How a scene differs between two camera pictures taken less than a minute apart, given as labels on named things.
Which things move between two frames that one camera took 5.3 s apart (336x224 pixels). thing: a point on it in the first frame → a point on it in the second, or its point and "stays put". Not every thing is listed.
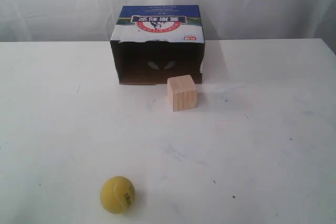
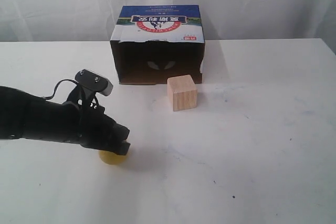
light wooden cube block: (182, 92) stays put
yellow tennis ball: (117, 194) → (111, 158)
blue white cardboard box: (151, 43) stays put
